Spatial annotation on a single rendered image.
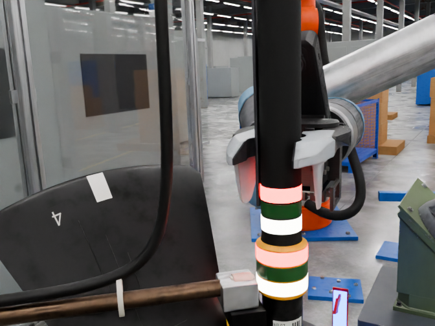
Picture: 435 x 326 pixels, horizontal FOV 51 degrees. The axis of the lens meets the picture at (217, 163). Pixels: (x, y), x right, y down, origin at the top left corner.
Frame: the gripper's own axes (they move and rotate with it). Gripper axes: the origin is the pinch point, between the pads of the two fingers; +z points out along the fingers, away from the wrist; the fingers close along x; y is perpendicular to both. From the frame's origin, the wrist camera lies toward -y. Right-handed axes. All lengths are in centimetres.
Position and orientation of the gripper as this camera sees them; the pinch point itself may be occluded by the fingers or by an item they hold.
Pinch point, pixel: (267, 149)
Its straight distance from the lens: 34.1
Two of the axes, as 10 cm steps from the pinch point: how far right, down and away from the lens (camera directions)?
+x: -9.2, -0.5, 3.9
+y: 0.3, 9.8, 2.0
